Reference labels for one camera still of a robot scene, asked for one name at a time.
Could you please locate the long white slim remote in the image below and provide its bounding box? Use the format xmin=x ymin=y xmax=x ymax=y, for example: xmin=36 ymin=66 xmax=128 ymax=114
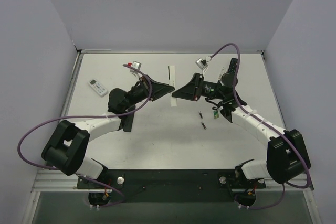
xmin=168 ymin=65 xmax=177 ymax=107

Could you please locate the black remote control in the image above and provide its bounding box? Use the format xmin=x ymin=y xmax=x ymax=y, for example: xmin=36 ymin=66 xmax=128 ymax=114
xmin=120 ymin=105 xmax=136 ymax=133

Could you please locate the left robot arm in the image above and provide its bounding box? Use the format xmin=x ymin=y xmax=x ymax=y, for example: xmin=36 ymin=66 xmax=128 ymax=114
xmin=41 ymin=76 xmax=175 ymax=188

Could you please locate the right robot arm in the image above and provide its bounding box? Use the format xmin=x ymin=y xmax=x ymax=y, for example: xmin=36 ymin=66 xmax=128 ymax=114
xmin=172 ymin=73 xmax=311 ymax=184

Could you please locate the black TV remote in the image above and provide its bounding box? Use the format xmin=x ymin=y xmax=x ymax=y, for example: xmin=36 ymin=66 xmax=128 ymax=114
xmin=227 ymin=58 xmax=238 ymax=74

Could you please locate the white AC remote left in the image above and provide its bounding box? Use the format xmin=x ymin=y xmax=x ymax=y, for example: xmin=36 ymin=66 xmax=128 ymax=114
xmin=88 ymin=79 xmax=108 ymax=97

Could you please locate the green AAA battery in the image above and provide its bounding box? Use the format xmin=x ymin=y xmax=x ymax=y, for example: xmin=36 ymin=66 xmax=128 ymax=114
xmin=213 ymin=110 xmax=219 ymax=119

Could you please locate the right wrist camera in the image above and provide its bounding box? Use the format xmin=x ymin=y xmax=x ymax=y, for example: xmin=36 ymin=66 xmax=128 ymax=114
xmin=195 ymin=56 xmax=212 ymax=76

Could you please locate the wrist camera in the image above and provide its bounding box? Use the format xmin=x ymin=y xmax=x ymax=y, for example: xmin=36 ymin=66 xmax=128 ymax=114
xmin=127 ymin=61 xmax=142 ymax=78
xmin=195 ymin=56 xmax=212 ymax=76

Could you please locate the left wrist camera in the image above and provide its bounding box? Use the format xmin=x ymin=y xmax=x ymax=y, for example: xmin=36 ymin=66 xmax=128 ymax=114
xmin=127 ymin=61 xmax=142 ymax=78

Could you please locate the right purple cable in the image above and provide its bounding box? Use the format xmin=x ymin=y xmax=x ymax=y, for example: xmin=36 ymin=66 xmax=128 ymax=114
xmin=209 ymin=43 xmax=313 ymax=209

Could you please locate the purple cable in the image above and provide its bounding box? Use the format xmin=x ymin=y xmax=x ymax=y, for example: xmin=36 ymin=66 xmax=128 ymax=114
xmin=209 ymin=43 xmax=313 ymax=209
xmin=17 ymin=63 xmax=154 ymax=206

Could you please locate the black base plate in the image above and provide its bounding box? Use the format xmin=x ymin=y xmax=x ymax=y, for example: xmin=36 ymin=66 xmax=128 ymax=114
xmin=77 ymin=169 xmax=266 ymax=206

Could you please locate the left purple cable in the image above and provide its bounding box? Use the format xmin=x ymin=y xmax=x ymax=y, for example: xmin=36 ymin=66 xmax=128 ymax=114
xmin=17 ymin=63 xmax=154 ymax=206

